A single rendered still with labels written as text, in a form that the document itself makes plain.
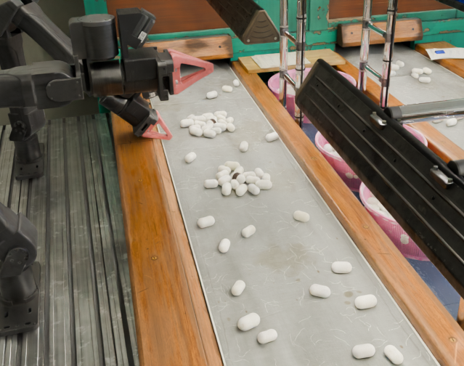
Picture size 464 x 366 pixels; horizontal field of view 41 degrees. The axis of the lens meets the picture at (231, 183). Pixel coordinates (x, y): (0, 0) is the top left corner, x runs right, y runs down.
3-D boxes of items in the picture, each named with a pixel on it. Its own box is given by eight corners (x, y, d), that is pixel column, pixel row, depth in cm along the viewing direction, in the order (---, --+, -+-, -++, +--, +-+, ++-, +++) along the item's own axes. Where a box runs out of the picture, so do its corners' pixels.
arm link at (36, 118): (48, 128, 163) (18, 3, 148) (33, 139, 158) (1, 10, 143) (28, 128, 165) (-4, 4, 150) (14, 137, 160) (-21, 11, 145)
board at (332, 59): (247, 73, 197) (247, 70, 196) (237, 60, 210) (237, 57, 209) (345, 64, 202) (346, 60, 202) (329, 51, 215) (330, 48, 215)
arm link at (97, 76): (123, 47, 101) (80, 51, 100) (126, 57, 97) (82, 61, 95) (127, 86, 105) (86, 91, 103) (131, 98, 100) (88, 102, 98)
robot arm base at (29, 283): (33, 232, 121) (-4, 237, 119) (30, 293, 104) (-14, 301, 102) (41, 264, 124) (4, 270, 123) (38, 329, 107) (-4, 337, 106)
